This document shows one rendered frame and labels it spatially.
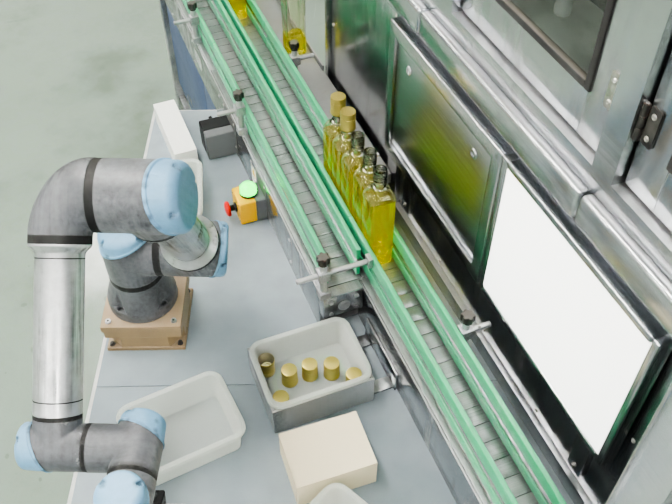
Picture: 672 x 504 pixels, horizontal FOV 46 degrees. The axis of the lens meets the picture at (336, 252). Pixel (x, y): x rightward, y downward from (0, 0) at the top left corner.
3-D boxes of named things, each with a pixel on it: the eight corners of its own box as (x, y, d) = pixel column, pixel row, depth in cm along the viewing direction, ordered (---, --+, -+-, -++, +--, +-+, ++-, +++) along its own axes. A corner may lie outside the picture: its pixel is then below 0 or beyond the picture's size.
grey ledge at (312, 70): (390, 201, 206) (392, 168, 198) (358, 210, 204) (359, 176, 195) (273, 17, 266) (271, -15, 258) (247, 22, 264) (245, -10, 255)
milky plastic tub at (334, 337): (374, 399, 169) (376, 375, 163) (274, 433, 164) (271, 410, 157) (344, 337, 180) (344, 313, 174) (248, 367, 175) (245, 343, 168)
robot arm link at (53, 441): (9, 152, 118) (5, 482, 119) (83, 153, 118) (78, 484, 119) (40, 159, 130) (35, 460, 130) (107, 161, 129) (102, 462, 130)
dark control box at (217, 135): (237, 154, 223) (234, 130, 217) (209, 161, 222) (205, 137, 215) (228, 137, 229) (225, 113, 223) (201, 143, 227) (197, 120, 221)
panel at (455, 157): (614, 461, 135) (677, 340, 110) (599, 467, 134) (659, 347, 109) (394, 142, 191) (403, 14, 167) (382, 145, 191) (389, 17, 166)
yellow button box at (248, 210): (267, 219, 206) (265, 198, 201) (239, 227, 204) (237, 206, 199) (259, 202, 211) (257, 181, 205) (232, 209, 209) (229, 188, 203)
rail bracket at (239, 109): (249, 137, 209) (245, 94, 199) (222, 143, 207) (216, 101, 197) (245, 128, 212) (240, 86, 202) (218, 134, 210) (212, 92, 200)
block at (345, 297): (364, 309, 178) (365, 289, 173) (324, 322, 175) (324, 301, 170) (358, 298, 180) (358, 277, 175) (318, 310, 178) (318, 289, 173)
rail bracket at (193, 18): (203, 45, 238) (197, 4, 228) (179, 50, 236) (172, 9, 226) (200, 38, 241) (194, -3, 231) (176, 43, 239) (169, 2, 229)
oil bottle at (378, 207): (392, 261, 179) (397, 191, 163) (369, 268, 177) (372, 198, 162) (382, 244, 182) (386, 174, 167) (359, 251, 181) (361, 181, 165)
